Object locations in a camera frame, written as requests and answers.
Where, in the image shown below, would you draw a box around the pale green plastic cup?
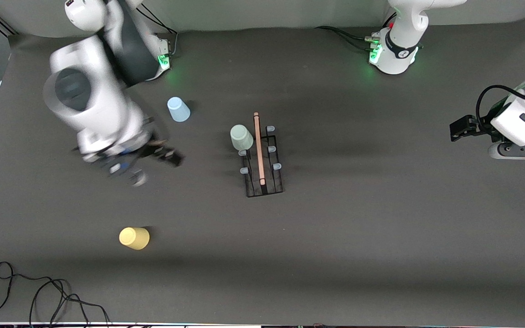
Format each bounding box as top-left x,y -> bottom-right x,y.
230,124 -> 254,151

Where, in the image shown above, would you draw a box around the black wire cup holder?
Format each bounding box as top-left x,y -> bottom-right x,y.
237,112 -> 286,198

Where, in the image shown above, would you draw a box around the yellow plastic cup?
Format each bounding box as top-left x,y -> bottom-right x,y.
119,227 -> 150,251

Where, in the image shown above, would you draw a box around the light blue plastic cup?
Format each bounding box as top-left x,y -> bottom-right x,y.
167,97 -> 191,123

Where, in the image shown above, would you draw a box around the dark grey table cloth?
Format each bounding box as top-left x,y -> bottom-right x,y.
0,16 -> 525,325

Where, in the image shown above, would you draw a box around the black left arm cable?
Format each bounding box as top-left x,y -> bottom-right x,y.
476,84 -> 525,133

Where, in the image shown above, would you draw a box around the black left arm base cables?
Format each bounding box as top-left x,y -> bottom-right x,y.
315,11 -> 398,53

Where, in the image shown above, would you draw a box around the thin black loose cable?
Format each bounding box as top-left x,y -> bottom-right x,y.
0,261 -> 111,327

